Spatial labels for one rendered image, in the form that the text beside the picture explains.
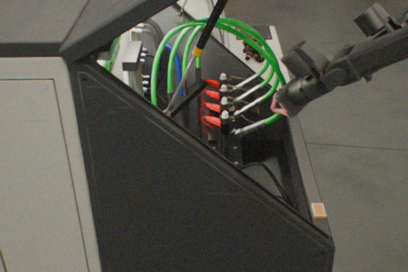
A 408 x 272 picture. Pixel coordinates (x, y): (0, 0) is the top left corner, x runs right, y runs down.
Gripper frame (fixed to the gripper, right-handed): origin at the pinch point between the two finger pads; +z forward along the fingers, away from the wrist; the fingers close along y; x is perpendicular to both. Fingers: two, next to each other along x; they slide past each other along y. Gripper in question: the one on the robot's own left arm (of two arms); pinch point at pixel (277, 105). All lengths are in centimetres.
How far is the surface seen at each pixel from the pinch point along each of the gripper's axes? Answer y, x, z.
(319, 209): 5.1, 28.7, 7.1
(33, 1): 31, -55, 7
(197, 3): -23, -37, 31
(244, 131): 6.3, 0.6, 10.0
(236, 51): -54, -18, 73
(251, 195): 23.3, 10.8, -2.8
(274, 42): -72, -11, 71
